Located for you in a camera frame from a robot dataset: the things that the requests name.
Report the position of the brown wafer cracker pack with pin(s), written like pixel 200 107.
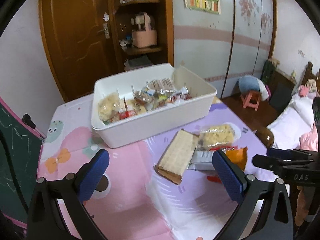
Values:
pixel 177 156

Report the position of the wooden corner shelf unit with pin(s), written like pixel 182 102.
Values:
pixel 122 20

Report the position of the pink basket on shelf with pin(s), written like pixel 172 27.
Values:
pixel 144 36

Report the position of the brown wooden bedpost knob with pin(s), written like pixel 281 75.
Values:
pixel 265 136

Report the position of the brown wooden door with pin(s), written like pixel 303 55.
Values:
pixel 78 44

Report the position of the pink plastic stool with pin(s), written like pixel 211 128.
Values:
pixel 251 99

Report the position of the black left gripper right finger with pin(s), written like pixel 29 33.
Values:
pixel 274 220

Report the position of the white plastic storage bin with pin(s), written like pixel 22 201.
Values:
pixel 138 104

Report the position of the green chalkboard pink frame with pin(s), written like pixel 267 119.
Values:
pixel 18 177

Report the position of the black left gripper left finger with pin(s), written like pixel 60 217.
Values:
pixel 45 220

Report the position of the clear wrapped bread pack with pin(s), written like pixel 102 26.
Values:
pixel 162 86

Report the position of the white pillow on bed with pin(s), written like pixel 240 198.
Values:
pixel 295 127

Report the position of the grey orange snack bar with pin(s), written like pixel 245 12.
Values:
pixel 209 160

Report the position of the pink purple cartoon tablecloth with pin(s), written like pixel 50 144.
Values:
pixel 134 202

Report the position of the blue white plush cushion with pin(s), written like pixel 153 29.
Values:
pixel 251 83

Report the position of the yellow puffed snack bag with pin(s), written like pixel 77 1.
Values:
pixel 218 135

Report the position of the clear bag puffed snacks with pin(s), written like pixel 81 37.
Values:
pixel 110 108

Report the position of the red white snack packet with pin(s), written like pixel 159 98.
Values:
pixel 179 96

